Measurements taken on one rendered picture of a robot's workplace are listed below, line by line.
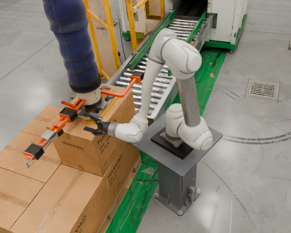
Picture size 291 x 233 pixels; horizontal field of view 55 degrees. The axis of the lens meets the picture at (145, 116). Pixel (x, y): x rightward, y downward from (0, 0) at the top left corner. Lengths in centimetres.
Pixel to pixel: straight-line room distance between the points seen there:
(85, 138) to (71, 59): 53
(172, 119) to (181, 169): 34
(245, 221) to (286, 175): 65
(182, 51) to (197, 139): 62
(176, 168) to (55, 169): 99
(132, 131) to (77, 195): 74
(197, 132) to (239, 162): 129
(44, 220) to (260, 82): 312
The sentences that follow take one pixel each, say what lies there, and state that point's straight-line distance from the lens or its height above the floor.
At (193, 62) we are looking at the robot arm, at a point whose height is 156.
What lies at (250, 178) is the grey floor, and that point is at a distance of 290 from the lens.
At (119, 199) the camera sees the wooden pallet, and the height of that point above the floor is 2.
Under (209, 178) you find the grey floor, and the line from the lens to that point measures 283.
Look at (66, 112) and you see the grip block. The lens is 197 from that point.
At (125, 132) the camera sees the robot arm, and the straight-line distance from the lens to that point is 168.
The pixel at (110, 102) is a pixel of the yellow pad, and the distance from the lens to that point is 216.
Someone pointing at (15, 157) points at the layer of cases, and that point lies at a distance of 264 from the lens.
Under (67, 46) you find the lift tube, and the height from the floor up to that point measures 150.
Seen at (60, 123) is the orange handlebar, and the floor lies 109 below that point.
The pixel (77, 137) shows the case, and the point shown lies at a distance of 200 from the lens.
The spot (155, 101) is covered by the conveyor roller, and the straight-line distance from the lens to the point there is 279.
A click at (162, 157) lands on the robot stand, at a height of 75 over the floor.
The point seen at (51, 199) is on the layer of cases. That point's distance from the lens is 223.
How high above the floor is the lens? 228
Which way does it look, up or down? 41 degrees down
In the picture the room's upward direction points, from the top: 7 degrees counter-clockwise
